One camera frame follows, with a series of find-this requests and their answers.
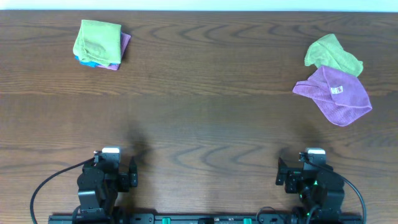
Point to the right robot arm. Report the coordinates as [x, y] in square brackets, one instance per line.
[320, 190]

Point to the crumpled green cloth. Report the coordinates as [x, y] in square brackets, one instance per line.
[328, 51]

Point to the folded green cloth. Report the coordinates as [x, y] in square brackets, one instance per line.
[98, 42]

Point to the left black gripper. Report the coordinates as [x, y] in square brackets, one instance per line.
[132, 175]

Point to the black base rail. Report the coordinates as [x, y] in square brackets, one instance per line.
[148, 218]

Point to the folded blue cloth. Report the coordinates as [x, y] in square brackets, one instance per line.
[89, 64]

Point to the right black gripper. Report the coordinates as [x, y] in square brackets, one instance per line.
[280, 173]

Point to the folded purple cloth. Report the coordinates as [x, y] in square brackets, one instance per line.
[125, 38]

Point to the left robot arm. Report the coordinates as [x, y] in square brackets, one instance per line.
[98, 188]

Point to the purple microfiber cloth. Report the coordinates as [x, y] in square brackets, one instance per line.
[340, 96]

